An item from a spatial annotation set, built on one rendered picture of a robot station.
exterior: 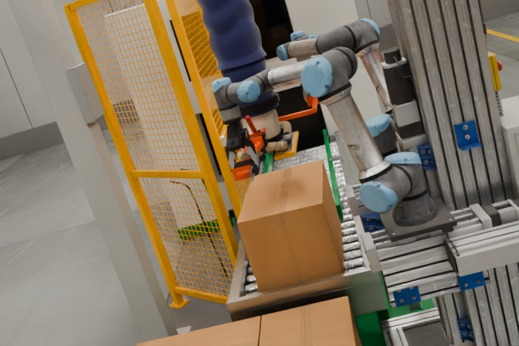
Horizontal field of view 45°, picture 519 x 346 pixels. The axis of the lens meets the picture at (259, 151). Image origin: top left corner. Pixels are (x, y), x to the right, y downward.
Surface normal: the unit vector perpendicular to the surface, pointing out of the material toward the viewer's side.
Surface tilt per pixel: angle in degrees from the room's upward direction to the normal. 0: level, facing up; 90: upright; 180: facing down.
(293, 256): 90
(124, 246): 90
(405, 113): 90
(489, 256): 90
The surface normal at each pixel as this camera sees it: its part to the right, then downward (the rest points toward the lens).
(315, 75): -0.69, 0.27
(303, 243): -0.10, 0.31
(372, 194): -0.57, 0.51
